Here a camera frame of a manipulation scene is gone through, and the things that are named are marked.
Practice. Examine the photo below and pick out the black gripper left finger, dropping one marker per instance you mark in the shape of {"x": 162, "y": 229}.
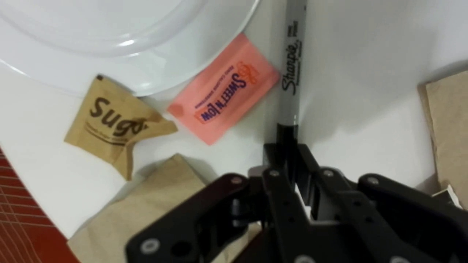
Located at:
{"x": 288, "y": 223}

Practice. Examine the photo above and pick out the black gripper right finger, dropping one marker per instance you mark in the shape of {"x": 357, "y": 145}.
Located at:
{"x": 333, "y": 201}

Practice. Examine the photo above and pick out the grey Sharpie marker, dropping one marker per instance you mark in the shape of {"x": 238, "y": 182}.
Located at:
{"x": 295, "y": 12}

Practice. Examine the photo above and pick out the brown paper napkin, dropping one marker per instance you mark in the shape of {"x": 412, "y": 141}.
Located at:
{"x": 445, "y": 103}
{"x": 104, "y": 236}

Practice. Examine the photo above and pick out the brown paper napkin right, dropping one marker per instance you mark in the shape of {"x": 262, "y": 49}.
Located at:
{"x": 445, "y": 103}

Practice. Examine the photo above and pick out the crumpled brown sugar packet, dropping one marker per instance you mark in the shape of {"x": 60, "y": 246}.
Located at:
{"x": 111, "y": 121}

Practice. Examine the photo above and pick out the white plate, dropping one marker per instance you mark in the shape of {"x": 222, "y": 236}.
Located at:
{"x": 148, "y": 46}

